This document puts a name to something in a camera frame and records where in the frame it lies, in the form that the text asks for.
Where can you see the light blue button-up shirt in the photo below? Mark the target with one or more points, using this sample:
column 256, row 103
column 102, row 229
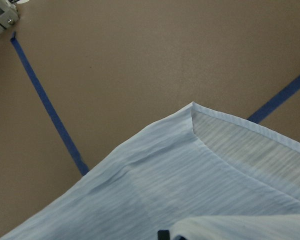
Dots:
column 201, row 174

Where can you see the aluminium frame post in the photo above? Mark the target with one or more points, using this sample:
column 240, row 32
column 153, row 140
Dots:
column 9, row 14

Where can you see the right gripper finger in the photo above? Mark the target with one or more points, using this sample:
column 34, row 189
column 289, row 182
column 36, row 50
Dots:
column 163, row 232

